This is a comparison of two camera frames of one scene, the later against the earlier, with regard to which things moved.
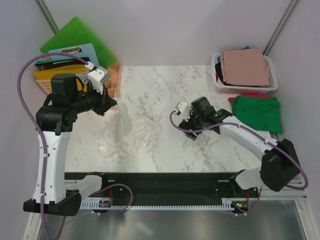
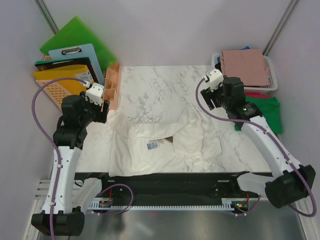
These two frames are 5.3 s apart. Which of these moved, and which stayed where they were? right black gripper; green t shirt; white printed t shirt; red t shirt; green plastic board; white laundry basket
Moved: white printed t shirt; right black gripper
Stayed: white laundry basket; green t shirt; red t shirt; green plastic board
